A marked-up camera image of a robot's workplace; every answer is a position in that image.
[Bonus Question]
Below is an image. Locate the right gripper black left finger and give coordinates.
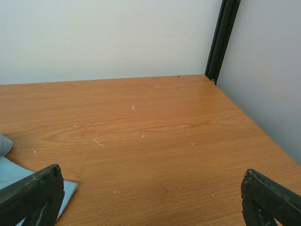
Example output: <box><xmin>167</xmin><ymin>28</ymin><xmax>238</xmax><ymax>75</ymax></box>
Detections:
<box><xmin>0</xmin><ymin>164</ymin><xmax>64</xmax><ymax>226</ymax></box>

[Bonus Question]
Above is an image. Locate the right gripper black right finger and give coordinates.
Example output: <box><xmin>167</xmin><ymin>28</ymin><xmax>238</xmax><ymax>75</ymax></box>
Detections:
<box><xmin>241</xmin><ymin>169</ymin><xmax>301</xmax><ymax>226</ymax></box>

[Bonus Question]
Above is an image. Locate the light blue shirt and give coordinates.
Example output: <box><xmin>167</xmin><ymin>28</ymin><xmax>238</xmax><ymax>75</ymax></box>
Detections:
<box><xmin>0</xmin><ymin>136</ymin><xmax>78</xmax><ymax>226</ymax></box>

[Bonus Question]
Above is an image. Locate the black right rear frame post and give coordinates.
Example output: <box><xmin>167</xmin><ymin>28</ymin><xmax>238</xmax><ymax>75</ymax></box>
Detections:
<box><xmin>205</xmin><ymin>0</ymin><xmax>241</xmax><ymax>84</ymax></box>

